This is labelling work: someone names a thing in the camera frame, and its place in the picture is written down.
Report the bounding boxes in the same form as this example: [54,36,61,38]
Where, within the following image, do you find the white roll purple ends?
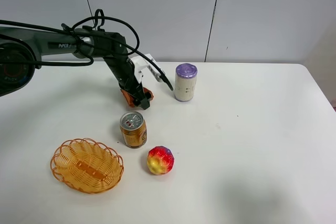
[174,63,197,102]

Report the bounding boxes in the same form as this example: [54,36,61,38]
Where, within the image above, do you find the orange waffle slice toy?
[120,88,154,108]

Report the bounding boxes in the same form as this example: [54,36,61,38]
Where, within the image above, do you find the black cable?
[0,8,174,92]

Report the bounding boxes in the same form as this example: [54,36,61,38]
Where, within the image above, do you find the red yellow bumpy ball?
[146,146,174,175]

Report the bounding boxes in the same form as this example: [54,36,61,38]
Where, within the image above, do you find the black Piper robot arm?
[1,26,153,110]

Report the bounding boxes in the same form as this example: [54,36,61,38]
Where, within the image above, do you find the orange woven plastic basket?
[50,138,124,194]

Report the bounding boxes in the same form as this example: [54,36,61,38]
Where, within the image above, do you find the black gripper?
[104,56,150,110]

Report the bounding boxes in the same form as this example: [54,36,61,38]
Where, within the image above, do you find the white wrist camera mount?
[130,54,163,83]

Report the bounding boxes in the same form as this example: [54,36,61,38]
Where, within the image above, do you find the gold drink can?
[120,111,147,148]

